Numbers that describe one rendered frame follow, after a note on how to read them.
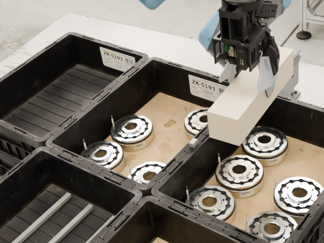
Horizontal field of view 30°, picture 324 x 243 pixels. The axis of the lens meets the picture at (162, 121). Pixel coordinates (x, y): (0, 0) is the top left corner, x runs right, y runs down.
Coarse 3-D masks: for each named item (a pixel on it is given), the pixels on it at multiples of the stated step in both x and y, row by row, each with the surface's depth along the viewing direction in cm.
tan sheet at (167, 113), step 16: (160, 96) 159; (144, 112) 155; (160, 112) 154; (176, 112) 153; (160, 128) 149; (176, 128) 148; (160, 144) 144; (176, 144) 143; (128, 160) 141; (144, 160) 140; (160, 160) 140
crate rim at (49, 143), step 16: (144, 64) 154; (176, 64) 152; (128, 80) 150; (64, 128) 137; (208, 128) 131; (48, 144) 134; (80, 160) 128; (176, 160) 124; (112, 176) 123; (160, 176) 121; (144, 192) 119
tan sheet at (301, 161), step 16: (288, 144) 138; (304, 144) 138; (288, 160) 134; (304, 160) 134; (320, 160) 133; (272, 176) 131; (288, 176) 130; (304, 176) 130; (320, 176) 129; (272, 192) 127; (240, 208) 125; (256, 208) 124; (272, 208) 124; (240, 224) 122
